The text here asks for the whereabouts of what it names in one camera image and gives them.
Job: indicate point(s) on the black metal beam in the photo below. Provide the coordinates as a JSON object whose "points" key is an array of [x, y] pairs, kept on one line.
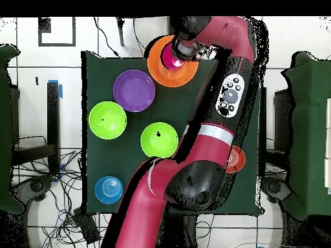
{"points": [[263, 129]]}

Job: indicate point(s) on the large yellow-orange bowl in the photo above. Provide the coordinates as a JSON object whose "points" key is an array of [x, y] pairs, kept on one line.
{"points": [[155, 64]]}

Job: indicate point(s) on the small pink-red bowl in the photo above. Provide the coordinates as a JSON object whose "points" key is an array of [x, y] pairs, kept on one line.
{"points": [[169, 56]]}

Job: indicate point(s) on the black stand leg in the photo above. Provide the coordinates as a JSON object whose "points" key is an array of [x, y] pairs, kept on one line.
{"points": [[120, 31]]}

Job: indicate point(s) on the black square frame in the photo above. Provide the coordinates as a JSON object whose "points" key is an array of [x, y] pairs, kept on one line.
{"points": [[73, 31]]}

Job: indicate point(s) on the black metal frame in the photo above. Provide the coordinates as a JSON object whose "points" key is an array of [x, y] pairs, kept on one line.
{"points": [[53, 116]]}

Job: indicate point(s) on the dark green table cloth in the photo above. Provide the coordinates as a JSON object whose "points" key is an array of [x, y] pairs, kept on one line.
{"points": [[129, 175]]}

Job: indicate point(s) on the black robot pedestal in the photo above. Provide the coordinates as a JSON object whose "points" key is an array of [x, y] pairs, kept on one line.
{"points": [[186, 232]]}

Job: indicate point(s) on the purple bowl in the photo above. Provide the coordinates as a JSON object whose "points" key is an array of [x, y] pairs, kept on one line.
{"points": [[134, 90]]}

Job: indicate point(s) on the green cloth side table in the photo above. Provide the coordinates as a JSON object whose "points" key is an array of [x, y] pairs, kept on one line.
{"points": [[6, 129], [310, 129]]}

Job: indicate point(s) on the green bowl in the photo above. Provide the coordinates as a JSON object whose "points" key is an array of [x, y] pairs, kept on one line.
{"points": [[159, 144], [107, 126]]}

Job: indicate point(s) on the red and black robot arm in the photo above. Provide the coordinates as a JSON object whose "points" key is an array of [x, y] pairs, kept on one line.
{"points": [[201, 155]]}

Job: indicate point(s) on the small orange bowl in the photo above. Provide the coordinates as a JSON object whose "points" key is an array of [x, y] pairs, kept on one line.
{"points": [[239, 160]]}

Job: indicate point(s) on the small light blue bowl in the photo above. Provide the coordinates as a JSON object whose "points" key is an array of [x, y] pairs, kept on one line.
{"points": [[108, 190]]}

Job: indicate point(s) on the black power strip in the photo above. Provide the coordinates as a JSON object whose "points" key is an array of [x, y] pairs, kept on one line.
{"points": [[86, 227]]}

